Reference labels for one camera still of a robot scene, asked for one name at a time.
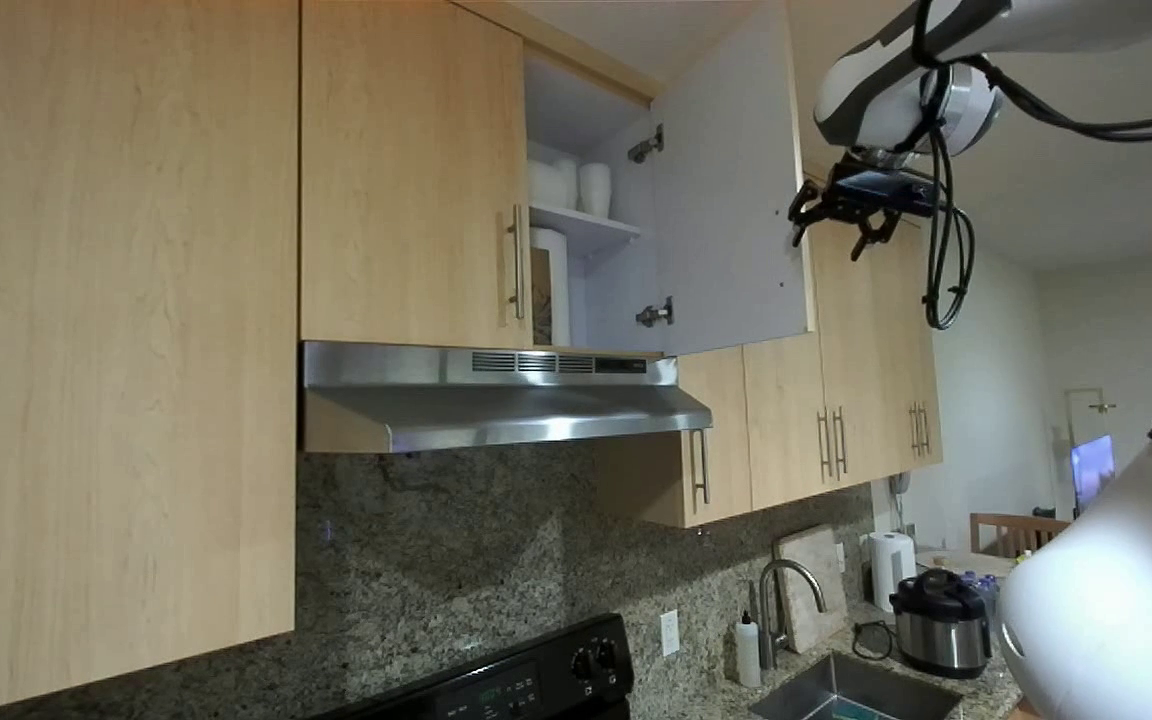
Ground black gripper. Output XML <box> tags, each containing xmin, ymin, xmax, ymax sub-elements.
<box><xmin>787</xmin><ymin>147</ymin><xmax>950</xmax><ymax>266</ymax></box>

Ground wood cabinet door white inside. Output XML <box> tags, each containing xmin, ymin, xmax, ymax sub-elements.
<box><xmin>562</xmin><ymin>0</ymin><xmax>817</xmax><ymax>362</ymax></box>

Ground metal cabinet door hinge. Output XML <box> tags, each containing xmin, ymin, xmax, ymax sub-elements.
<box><xmin>624</xmin><ymin>119</ymin><xmax>669</xmax><ymax>170</ymax></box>
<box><xmin>632</xmin><ymin>291</ymin><xmax>678</xmax><ymax>338</ymax></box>

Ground white cabinet interior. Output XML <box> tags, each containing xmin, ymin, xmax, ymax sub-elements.
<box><xmin>525</xmin><ymin>44</ymin><xmax>652</xmax><ymax>355</ymax></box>

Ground white stacked cups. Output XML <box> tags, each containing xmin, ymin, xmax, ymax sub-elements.
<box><xmin>573</xmin><ymin>156</ymin><xmax>614</xmax><ymax>222</ymax></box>

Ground white cabinet shelf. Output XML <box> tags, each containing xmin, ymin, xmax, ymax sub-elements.
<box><xmin>527</xmin><ymin>196</ymin><xmax>648</xmax><ymax>255</ymax></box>

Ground white stacked bowls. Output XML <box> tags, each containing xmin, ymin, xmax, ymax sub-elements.
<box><xmin>527</xmin><ymin>142</ymin><xmax>582</xmax><ymax>213</ymax></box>

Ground patterned brown box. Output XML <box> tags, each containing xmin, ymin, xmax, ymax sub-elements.
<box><xmin>527</xmin><ymin>225</ymin><xmax>576</xmax><ymax>353</ymax></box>

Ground wooden chair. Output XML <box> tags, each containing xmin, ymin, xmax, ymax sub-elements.
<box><xmin>966</xmin><ymin>507</ymin><xmax>1076</xmax><ymax>562</ymax></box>

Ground wooden cutting board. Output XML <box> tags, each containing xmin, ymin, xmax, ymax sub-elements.
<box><xmin>770</xmin><ymin>522</ymin><xmax>856</xmax><ymax>657</ymax></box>

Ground white paper towel roll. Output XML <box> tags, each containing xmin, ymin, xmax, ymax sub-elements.
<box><xmin>863</xmin><ymin>528</ymin><xmax>902</xmax><ymax>617</ymax></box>

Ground stainless steel range hood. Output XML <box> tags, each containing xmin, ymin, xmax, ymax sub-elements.
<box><xmin>295</xmin><ymin>341</ymin><xmax>717</xmax><ymax>461</ymax></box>

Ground steel kitchen faucet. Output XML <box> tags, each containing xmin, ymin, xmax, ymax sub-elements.
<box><xmin>752</xmin><ymin>553</ymin><xmax>833</xmax><ymax>676</ymax></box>

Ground steel electric pressure cooker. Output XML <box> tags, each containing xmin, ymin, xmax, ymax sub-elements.
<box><xmin>889</xmin><ymin>565</ymin><xmax>998</xmax><ymax>680</ymax></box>

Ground white soap dispenser bottle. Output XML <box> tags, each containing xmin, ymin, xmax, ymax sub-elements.
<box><xmin>729</xmin><ymin>581</ymin><xmax>768</xmax><ymax>691</ymax></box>

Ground stainless steel sink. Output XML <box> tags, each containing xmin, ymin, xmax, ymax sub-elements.
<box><xmin>738</xmin><ymin>649</ymin><xmax>966</xmax><ymax>720</ymax></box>

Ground black electric stove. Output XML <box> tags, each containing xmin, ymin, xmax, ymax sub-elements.
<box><xmin>306</xmin><ymin>612</ymin><xmax>641</xmax><ymax>720</ymax></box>

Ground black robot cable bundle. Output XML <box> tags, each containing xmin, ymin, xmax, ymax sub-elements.
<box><xmin>909</xmin><ymin>0</ymin><xmax>1152</xmax><ymax>338</ymax></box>

